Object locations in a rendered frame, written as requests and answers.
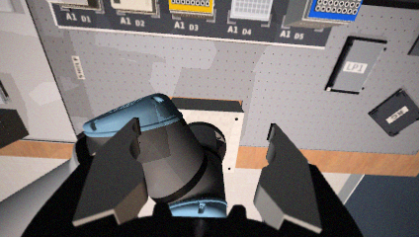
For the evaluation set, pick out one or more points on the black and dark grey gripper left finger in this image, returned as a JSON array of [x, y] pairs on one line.
[[105, 190]]

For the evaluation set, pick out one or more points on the grey rectangular panel with label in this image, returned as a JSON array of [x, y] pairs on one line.
[[357, 65]]

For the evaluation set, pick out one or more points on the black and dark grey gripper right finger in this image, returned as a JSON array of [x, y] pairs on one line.
[[293, 196]]

